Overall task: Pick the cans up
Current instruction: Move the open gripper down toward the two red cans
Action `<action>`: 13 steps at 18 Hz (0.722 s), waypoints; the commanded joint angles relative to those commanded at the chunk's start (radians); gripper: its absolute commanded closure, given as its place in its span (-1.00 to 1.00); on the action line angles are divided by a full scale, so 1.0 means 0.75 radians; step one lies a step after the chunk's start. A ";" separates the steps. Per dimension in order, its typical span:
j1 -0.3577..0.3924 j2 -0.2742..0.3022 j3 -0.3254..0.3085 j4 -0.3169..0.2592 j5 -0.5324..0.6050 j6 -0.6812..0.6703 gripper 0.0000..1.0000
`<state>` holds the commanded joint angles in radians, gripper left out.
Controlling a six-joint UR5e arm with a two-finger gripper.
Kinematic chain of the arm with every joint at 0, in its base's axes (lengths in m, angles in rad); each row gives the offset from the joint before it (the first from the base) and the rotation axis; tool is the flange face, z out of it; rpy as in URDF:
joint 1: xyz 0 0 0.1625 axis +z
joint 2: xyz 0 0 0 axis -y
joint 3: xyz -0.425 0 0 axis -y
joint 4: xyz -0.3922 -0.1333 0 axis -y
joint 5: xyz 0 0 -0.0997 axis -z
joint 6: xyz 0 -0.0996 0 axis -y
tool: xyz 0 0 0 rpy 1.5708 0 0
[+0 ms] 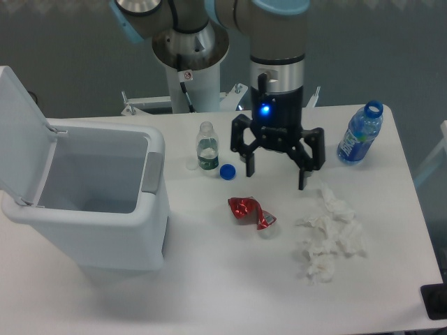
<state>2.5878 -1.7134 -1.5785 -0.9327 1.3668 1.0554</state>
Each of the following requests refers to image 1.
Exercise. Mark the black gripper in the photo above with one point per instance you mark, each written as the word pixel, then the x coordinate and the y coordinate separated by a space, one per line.
pixel 276 125

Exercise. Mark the crushed red can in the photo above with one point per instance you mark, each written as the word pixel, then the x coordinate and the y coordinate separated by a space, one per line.
pixel 249 206

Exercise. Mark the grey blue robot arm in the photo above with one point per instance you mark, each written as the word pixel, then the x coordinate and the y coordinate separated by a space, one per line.
pixel 276 31

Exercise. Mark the blue bottle cap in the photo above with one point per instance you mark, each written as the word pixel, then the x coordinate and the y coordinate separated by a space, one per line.
pixel 227 172

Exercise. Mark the clear plastic bottle green label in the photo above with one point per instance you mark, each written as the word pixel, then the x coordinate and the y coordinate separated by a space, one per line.
pixel 207 149

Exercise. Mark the blue plastic bottle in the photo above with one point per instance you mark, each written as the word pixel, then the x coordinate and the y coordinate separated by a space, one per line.
pixel 362 130

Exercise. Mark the white bottle cap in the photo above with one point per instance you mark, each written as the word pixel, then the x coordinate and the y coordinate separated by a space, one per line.
pixel 191 164

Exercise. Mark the crumpled white tissue paper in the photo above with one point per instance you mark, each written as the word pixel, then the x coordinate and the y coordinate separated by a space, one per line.
pixel 334 231

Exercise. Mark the white trash bin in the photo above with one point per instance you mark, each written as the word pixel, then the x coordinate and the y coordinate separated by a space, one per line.
pixel 104 203

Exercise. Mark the black device at edge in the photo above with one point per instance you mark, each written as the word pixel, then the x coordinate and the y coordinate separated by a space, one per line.
pixel 434 298

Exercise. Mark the white trash bin lid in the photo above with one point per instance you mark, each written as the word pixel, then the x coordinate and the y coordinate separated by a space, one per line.
pixel 28 142

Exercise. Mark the white metal base frame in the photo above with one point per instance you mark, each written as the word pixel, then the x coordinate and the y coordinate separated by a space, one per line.
pixel 234 100

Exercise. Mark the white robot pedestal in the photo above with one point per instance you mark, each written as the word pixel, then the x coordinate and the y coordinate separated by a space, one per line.
pixel 192 65

